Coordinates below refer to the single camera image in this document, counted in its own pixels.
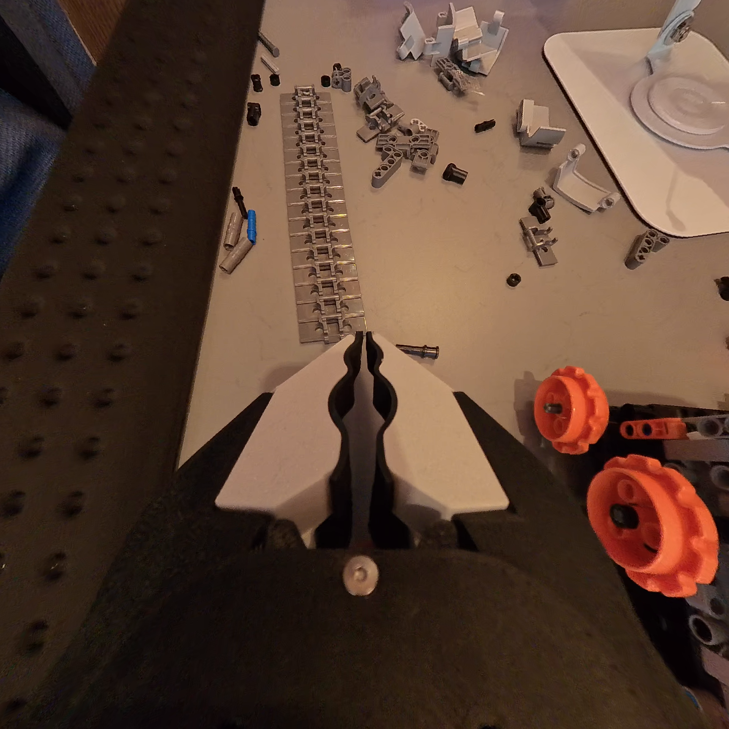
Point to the black small clip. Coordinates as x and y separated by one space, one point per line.
723 287

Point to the light grey curved block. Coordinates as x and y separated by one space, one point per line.
541 128

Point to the white lamp base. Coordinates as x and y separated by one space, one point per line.
655 142

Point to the blue pin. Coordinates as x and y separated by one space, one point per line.
251 226

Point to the dark grey angled beam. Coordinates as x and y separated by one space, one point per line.
645 249

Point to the black small block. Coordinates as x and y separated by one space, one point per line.
253 114

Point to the black grey cross connector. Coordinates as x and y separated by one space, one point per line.
541 208

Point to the grey double connector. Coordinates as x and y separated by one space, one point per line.
341 78

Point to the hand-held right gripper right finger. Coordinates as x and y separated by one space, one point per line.
444 455

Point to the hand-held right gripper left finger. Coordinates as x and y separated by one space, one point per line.
273 455

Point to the light grey angled panel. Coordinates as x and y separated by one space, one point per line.
455 25
487 48
410 34

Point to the light grey short beam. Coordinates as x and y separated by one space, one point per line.
413 126

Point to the grey tube connector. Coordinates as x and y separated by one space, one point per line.
236 256
232 230

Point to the black perforated panel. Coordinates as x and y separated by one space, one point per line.
114 285

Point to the dark grey gear connector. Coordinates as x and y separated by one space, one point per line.
453 74

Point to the grey connector block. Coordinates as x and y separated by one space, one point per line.
393 143
424 151

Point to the grey orange toy block vehicle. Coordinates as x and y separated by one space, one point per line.
655 512

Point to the black long pin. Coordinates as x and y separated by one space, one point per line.
238 202

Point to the black short connector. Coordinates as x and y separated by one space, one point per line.
454 172

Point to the single grey track link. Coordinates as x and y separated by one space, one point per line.
369 91
386 114
368 133
538 242

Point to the light grey curved panel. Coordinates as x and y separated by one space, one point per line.
581 182

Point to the light grey short rod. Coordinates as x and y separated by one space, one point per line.
270 64

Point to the grey axle rod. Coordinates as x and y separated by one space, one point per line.
269 44

